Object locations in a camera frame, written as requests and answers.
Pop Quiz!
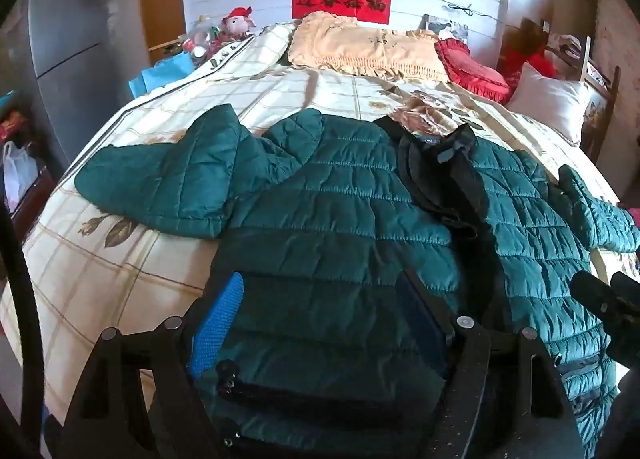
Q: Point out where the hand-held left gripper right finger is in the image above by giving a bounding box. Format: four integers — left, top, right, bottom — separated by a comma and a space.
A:
397, 269, 587, 459

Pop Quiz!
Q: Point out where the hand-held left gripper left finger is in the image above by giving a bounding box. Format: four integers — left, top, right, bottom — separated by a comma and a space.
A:
44, 271, 246, 459

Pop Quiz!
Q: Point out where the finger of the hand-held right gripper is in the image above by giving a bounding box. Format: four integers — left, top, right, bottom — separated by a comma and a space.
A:
571, 270, 626, 335
610, 270, 640, 320

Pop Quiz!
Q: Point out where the green quilted jacket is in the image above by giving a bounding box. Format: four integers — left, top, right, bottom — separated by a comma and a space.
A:
74, 103, 640, 459

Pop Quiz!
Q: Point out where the wooden headboard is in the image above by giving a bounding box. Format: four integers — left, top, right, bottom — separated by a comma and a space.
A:
544, 33, 622, 166

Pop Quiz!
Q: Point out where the white pillow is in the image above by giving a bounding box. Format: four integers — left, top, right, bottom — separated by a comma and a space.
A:
505, 62, 592, 146

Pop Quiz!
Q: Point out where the dark wooden cabinet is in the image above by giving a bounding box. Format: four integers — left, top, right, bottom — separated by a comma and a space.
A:
0, 159, 57, 242

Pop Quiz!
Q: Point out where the white plastic bag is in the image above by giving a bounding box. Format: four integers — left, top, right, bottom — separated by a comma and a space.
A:
2, 141, 41, 201

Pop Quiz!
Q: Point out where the red cloth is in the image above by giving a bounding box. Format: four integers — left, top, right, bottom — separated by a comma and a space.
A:
499, 19, 559, 82

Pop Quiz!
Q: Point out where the red ruffled pillow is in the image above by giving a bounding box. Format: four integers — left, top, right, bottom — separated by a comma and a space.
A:
433, 38, 514, 105

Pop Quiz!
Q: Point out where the blue bag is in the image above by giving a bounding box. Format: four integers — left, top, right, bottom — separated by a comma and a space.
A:
128, 51, 195, 98

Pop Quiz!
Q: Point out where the yellow ruffled pillow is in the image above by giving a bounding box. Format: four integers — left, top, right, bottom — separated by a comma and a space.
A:
287, 12, 449, 83

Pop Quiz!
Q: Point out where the clutter of bottles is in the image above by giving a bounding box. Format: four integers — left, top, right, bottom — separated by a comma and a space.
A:
177, 14, 232, 61

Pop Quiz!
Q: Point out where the pile of colourful packets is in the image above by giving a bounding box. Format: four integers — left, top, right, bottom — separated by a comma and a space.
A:
0, 92, 32, 141

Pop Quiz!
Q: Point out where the plush toy with red hat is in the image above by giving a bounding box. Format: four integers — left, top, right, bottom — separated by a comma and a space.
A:
221, 6, 257, 38

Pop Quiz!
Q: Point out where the grey refrigerator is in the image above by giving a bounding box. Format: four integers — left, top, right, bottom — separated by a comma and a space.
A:
27, 0, 152, 167

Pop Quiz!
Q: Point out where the wooden door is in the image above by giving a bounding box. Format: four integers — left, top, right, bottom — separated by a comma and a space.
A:
139, 0, 187, 66

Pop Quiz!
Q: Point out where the wall picture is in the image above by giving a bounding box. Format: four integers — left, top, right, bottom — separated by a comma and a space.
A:
421, 14, 469, 41

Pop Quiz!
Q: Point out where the red wall banner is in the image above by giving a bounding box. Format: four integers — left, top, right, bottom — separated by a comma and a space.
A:
291, 0, 394, 25

